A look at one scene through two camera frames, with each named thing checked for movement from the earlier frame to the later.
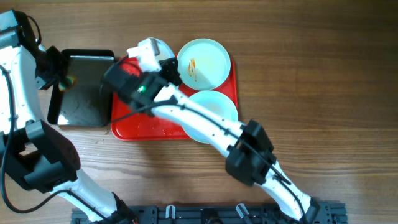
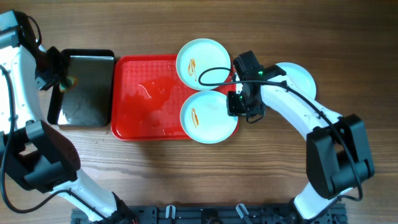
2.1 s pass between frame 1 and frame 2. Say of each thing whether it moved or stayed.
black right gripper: moved
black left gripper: stayed
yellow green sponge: stayed
